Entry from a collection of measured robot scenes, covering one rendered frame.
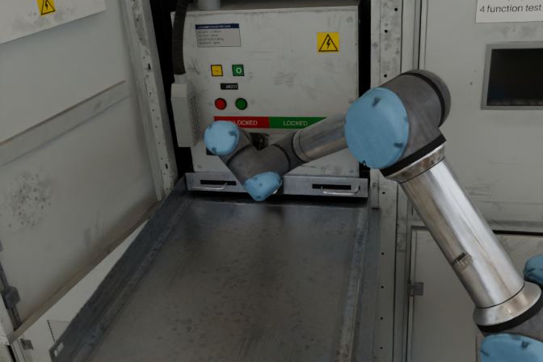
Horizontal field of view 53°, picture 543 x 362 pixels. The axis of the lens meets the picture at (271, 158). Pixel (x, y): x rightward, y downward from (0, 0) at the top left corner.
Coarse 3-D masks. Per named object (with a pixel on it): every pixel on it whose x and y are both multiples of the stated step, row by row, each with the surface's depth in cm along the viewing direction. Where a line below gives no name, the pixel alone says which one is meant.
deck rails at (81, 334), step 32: (160, 224) 149; (128, 256) 132; (352, 256) 133; (96, 288) 118; (128, 288) 128; (352, 288) 122; (96, 320) 118; (352, 320) 113; (64, 352) 107; (352, 352) 99
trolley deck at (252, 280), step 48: (192, 240) 145; (240, 240) 143; (288, 240) 142; (336, 240) 140; (144, 288) 128; (192, 288) 127; (240, 288) 125; (288, 288) 124; (336, 288) 123; (144, 336) 114; (192, 336) 113; (240, 336) 112; (288, 336) 111; (336, 336) 110
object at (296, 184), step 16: (208, 176) 163; (224, 176) 162; (288, 176) 157; (304, 176) 156; (320, 176) 155; (336, 176) 155; (352, 176) 154; (288, 192) 159; (304, 192) 158; (320, 192) 157
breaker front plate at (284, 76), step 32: (192, 32) 146; (256, 32) 142; (288, 32) 140; (320, 32) 138; (352, 32) 137; (192, 64) 150; (224, 64) 148; (256, 64) 146; (288, 64) 144; (320, 64) 142; (352, 64) 140; (224, 96) 152; (256, 96) 150; (288, 96) 148; (320, 96) 146; (352, 96) 144; (256, 128) 154; (288, 128) 152; (320, 160) 154; (352, 160) 152
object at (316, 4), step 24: (240, 0) 156; (264, 0) 153; (288, 0) 150; (312, 0) 148; (336, 0) 145; (360, 0) 143; (360, 24) 145; (360, 48) 148; (360, 72) 150; (360, 96) 153; (360, 168) 161
